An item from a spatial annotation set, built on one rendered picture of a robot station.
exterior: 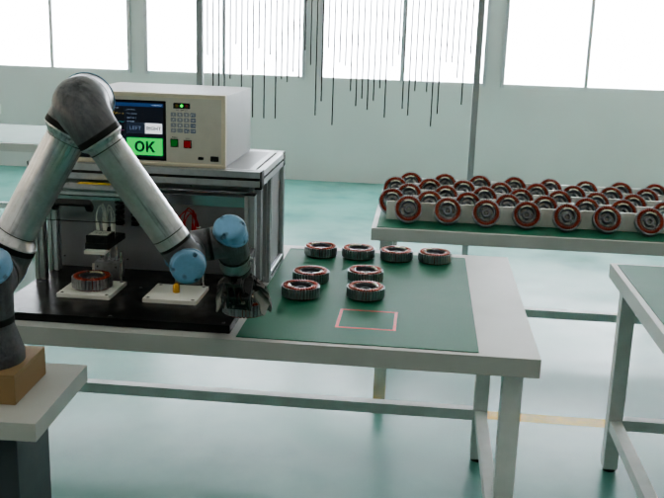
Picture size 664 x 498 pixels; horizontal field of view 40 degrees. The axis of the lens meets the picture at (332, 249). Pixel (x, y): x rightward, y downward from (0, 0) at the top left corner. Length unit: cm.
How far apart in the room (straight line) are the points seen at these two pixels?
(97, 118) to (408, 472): 189
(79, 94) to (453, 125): 712
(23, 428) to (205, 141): 105
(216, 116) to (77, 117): 78
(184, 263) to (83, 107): 37
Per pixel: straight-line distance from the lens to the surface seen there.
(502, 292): 283
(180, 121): 264
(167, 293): 259
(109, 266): 277
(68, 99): 192
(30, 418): 195
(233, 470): 330
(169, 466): 334
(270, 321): 245
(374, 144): 889
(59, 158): 205
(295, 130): 895
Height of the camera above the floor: 154
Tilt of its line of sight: 14 degrees down
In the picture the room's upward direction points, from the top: 2 degrees clockwise
